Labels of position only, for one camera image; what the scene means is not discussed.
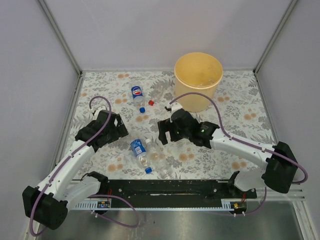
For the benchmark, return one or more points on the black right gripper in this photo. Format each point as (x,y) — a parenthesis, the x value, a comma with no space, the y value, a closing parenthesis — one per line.
(166,125)

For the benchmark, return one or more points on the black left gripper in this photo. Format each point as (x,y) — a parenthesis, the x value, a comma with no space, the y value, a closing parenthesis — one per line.
(119,131)

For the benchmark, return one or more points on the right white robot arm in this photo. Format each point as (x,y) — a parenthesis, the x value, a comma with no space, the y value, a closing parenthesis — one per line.
(276,164)

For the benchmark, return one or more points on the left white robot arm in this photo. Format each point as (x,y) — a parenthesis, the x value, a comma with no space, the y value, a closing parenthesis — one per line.
(50,201)

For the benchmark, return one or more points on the yellow plastic bin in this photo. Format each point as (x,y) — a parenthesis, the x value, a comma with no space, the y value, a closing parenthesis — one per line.
(197,72)

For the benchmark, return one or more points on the blue label bottle blue cap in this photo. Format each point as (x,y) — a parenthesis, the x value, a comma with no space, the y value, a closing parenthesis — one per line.
(140,154)

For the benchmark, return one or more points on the clear bottle white cap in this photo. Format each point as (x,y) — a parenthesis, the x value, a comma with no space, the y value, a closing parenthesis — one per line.
(158,159)

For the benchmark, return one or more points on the floral patterned table mat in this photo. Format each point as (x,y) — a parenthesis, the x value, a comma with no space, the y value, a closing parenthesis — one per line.
(237,105)

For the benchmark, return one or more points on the clear bottle red cap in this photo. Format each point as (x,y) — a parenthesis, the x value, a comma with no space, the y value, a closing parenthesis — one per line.
(158,91)

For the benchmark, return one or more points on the Pepsi label plastic bottle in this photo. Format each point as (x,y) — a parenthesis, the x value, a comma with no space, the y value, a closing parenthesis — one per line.
(138,96)

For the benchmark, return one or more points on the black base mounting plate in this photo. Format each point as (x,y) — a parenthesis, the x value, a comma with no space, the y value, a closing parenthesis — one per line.
(145,189)

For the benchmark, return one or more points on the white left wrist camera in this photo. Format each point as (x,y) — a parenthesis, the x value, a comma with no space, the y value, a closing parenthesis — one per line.
(95,112)

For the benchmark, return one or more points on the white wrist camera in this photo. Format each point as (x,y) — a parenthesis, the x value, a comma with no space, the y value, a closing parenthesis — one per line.
(95,112)
(173,107)

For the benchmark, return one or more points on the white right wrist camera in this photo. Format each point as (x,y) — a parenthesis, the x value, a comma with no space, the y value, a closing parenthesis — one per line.
(173,107)

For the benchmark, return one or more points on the white slotted cable duct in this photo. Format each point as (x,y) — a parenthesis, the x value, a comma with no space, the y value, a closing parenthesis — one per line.
(165,203)

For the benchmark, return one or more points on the left aluminium frame post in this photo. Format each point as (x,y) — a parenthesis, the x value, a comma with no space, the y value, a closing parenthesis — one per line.
(60,37)

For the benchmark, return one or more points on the aluminium frame post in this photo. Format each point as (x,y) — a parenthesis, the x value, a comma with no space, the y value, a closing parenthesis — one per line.
(286,15)
(60,37)

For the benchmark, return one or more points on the right aluminium frame post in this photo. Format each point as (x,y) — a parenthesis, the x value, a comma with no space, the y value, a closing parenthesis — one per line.
(286,15)

